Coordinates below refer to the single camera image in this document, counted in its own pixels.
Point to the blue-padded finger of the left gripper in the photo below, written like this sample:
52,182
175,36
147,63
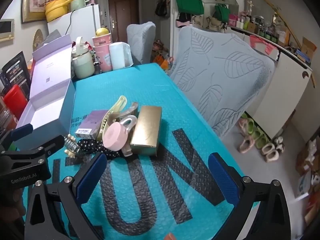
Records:
18,133

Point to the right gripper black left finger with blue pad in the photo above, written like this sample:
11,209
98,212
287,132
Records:
42,220

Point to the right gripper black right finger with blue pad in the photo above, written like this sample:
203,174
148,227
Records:
272,220

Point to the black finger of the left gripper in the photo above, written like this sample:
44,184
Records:
48,148

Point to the clear cream claw clip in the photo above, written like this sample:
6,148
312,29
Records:
72,148

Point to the pink round compact case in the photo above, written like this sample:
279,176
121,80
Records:
115,137

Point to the gold rectangular box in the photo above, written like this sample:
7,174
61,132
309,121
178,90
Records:
145,136

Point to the person's left hand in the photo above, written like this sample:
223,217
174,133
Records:
12,207

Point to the red canister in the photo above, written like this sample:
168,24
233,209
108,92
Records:
16,101

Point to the open lavender gift box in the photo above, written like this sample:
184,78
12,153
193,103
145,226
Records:
52,94

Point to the black polka dot scrunchie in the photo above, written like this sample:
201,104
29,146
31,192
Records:
90,146

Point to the purple small carton box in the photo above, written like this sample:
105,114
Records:
90,126

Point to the black snack pouch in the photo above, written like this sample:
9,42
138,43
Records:
16,72

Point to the pile of slippers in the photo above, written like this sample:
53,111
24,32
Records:
255,137

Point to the beige translucent claw clip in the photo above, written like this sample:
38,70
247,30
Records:
129,120

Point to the pale green kettle jug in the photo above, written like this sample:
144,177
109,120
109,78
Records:
82,61

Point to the pink paper cup stack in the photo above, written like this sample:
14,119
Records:
101,47

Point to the white paper towel roll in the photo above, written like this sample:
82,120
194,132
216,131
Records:
120,53

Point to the white refrigerator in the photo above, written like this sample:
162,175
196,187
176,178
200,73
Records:
83,22

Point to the yellow cooking pot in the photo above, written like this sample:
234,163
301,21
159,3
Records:
55,9

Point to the yellow pear fruit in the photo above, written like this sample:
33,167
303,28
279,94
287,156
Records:
101,32

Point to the gold framed picture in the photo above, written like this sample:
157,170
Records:
33,10

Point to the white cabinet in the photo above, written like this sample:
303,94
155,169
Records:
277,101

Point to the grey leaf chair cover far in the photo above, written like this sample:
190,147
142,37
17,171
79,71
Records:
140,38

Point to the grey leaf chair cover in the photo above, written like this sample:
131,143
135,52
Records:
140,38
220,74

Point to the grey leaf chair cover near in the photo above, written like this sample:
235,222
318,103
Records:
220,74

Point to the brown entrance door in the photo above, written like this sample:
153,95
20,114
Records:
122,14

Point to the green tote bag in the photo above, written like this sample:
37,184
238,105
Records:
193,7

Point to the wall intercom panel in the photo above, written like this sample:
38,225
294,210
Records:
6,29

